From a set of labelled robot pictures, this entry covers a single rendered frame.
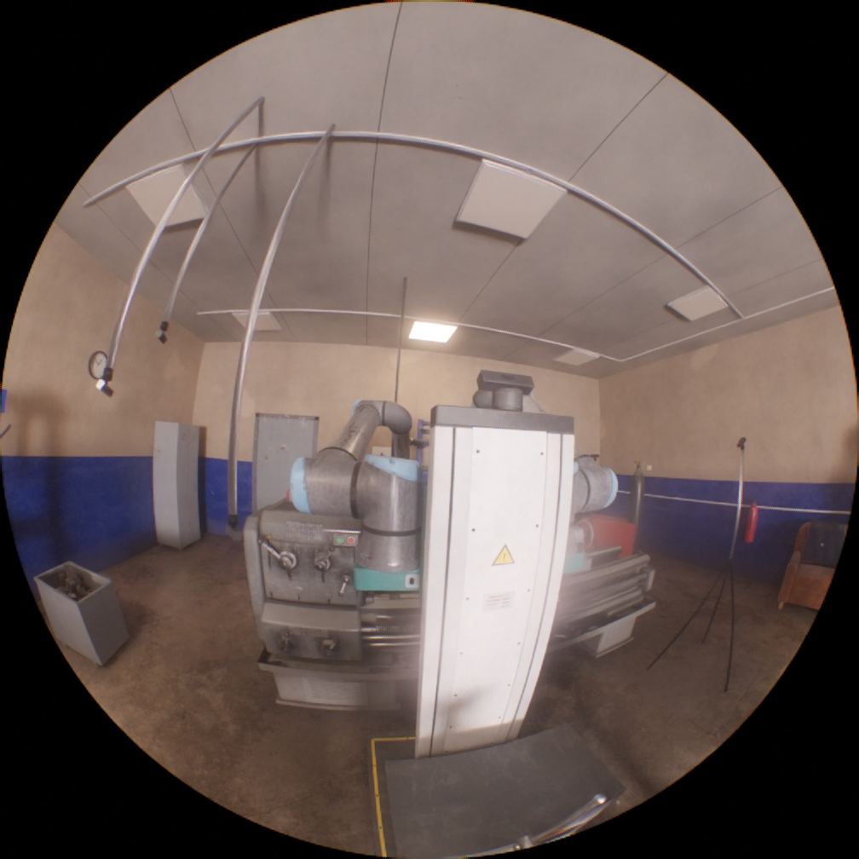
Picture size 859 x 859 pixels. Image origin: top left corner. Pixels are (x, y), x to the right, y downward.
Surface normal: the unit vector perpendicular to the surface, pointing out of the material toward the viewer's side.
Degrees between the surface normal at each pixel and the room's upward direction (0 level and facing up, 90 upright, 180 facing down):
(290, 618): 32
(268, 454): 90
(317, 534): 90
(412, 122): 180
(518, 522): 90
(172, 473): 90
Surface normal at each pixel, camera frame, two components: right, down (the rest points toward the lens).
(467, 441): 0.18, -0.07
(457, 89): -0.04, 1.00
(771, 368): -0.98, -0.06
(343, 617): 0.14, -0.88
